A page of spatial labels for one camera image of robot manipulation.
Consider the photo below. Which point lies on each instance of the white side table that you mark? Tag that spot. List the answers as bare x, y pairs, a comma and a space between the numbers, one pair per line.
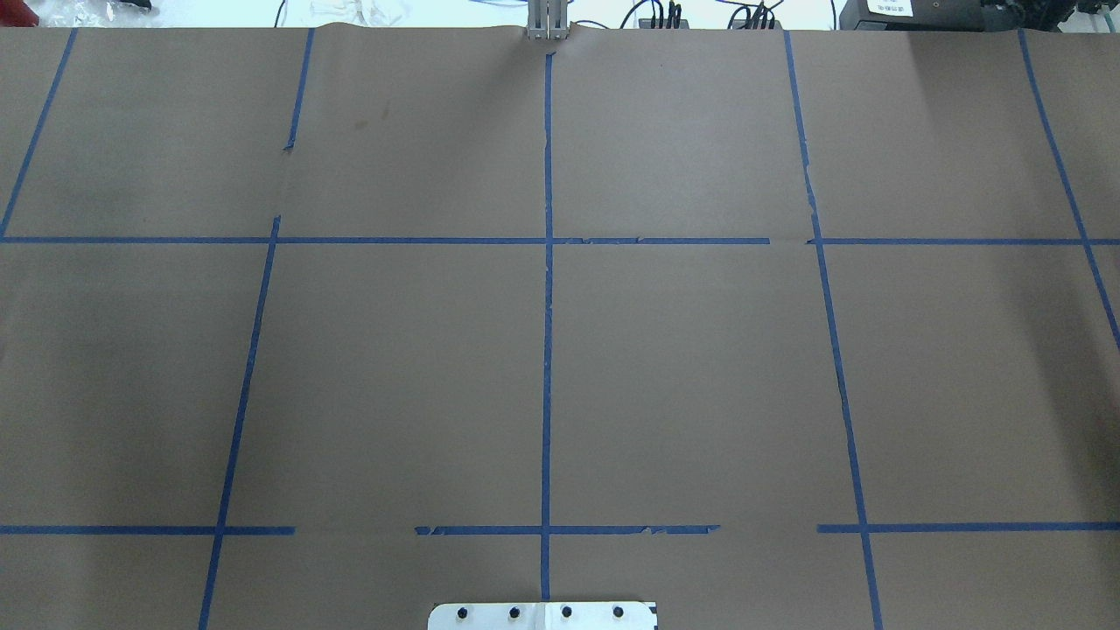
795, 15

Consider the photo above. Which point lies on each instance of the aluminium frame post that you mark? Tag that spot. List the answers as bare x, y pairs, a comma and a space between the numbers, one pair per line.
548, 20

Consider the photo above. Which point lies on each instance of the black desktop computer box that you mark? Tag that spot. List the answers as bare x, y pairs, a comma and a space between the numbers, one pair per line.
923, 16

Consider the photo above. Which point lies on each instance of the white pedestal base plate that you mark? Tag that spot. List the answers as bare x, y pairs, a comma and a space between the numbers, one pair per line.
545, 615

